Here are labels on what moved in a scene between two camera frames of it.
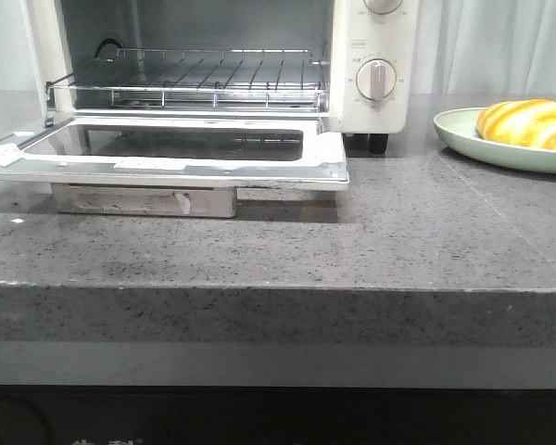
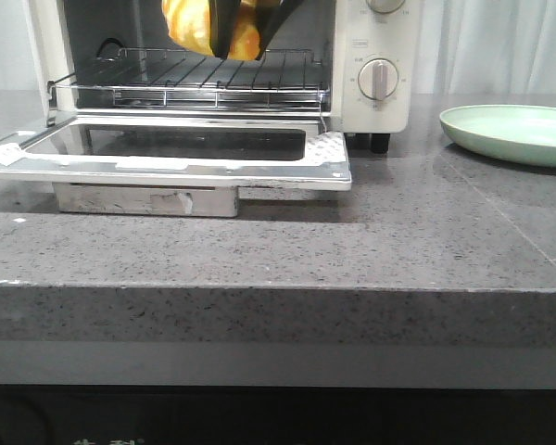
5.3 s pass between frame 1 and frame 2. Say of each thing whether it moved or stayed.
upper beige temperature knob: stayed
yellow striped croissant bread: moved
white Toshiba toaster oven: stayed
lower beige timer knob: stayed
